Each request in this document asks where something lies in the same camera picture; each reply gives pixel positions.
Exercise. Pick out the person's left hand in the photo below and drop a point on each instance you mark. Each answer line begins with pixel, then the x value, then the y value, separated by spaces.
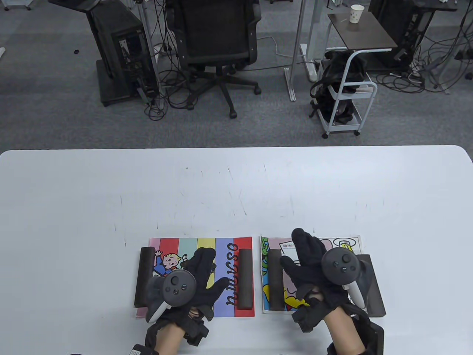
pixel 201 262

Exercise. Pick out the person's right hand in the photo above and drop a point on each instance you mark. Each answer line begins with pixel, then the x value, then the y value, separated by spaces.
pixel 306 247

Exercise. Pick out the striped cartoon poster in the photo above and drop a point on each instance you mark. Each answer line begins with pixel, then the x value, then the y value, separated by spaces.
pixel 188 246

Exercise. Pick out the green leaf print poster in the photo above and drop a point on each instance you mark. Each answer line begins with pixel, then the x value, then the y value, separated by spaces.
pixel 342 244

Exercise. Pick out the dark bar paperweight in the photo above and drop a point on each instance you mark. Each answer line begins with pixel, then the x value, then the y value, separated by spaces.
pixel 245 281
pixel 275 292
pixel 375 292
pixel 145 266

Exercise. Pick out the person's right forearm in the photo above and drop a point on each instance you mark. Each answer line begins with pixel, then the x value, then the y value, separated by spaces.
pixel 345 332

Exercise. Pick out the person's left forearm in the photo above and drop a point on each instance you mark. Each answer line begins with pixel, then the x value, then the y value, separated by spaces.
pixel 168 340

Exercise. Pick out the grey handheld controller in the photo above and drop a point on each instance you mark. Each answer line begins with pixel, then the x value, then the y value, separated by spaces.
pixel 179 284
pixel 340 264

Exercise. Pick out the black labelled wrist box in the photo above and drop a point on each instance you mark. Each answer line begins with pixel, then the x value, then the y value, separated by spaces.
pixel 142 350

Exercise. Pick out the white rolling cart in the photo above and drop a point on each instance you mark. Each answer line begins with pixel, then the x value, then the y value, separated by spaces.
pixel 354 95

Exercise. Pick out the white desk leg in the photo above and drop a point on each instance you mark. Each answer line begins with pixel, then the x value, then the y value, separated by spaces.
pixel 298 37
pixel 310 66

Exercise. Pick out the black bag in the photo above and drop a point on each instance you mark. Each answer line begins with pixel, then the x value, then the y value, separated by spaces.
pixel 332 66

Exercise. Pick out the brown side table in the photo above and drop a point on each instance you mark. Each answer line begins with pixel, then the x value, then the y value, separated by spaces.
pixel 364 35

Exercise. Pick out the black computer tower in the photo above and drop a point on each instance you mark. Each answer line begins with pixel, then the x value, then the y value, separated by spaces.
pixel 122 55
pixel 391 22

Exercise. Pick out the black office chair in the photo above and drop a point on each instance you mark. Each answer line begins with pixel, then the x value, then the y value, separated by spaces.
pixel 218 33

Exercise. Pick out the grey desk leg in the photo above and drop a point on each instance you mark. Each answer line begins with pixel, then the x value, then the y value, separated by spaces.
pixel 147 37

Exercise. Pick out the white paper cup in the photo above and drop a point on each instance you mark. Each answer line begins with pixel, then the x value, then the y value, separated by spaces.
pixel 356 14

